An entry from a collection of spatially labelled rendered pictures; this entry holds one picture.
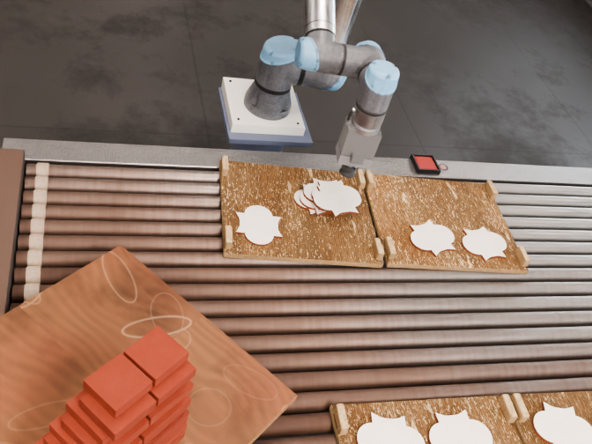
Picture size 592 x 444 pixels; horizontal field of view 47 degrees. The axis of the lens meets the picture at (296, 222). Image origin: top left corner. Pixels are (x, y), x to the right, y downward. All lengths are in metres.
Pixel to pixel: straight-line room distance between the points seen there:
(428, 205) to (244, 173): 0.53
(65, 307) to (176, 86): 2.55
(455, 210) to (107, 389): 1.28
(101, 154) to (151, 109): 1.73
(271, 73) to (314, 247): 0.60
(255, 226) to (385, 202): 0.41
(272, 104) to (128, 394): 1.31
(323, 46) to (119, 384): 0.95
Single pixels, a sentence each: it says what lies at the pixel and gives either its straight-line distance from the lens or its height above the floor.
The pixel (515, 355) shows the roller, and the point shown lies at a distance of 1.78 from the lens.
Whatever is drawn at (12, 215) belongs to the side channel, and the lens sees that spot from 1.71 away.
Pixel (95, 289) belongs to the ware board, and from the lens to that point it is 1.44.
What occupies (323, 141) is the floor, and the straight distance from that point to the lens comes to 3.68.
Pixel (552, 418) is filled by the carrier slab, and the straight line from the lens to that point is 1.68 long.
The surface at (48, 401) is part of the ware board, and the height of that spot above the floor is 1.04.
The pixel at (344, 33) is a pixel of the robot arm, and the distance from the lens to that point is 2.05.
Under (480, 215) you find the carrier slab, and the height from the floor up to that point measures 0.94.
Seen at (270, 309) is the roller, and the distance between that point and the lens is 1.61.
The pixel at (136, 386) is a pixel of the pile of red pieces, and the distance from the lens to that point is 1.02.
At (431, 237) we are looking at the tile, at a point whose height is 0.94.
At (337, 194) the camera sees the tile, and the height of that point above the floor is 0.98.
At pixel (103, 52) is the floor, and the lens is 4.03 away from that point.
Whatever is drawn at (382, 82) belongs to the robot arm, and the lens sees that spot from 1.58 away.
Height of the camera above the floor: 2.16
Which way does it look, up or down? 43 degrees down
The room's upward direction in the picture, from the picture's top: 18 degrees clockwise
